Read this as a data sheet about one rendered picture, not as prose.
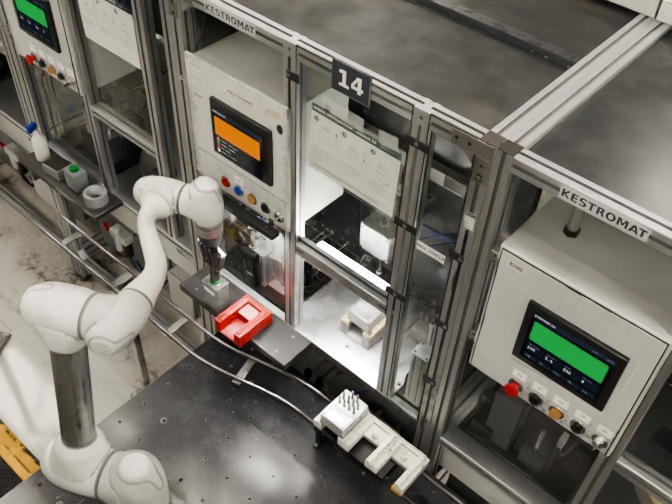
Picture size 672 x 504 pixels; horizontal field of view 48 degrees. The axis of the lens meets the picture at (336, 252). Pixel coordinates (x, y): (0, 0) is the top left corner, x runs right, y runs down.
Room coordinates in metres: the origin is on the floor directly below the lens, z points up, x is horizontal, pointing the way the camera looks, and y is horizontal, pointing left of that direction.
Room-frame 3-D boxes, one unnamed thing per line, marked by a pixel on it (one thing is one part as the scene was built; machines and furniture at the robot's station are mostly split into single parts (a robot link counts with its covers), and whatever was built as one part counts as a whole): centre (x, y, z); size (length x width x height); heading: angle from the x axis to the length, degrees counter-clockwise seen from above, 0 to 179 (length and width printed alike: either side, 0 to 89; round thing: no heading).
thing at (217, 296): (1.79, 0.41, 0.97); 0.08 x 0.08 x 0.12; 51
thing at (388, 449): (1.28, -0.15, 0.84); 0.36 x 0.14 x 0.10; 51
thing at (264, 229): (1.80, 0.33, 1.37); 0.36 x 0.04 x 0.04; 51
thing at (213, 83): (1.91, 0.24, 1.60); 0.42 x 0.29 x 0.46; 51
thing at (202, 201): (1.78, 0.43, 1.41); 0.13 x 0.11 x 0.16; 75
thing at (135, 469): (1.11, 0.57, 0.85); 0.18 x 0.16 x 0.22; 75
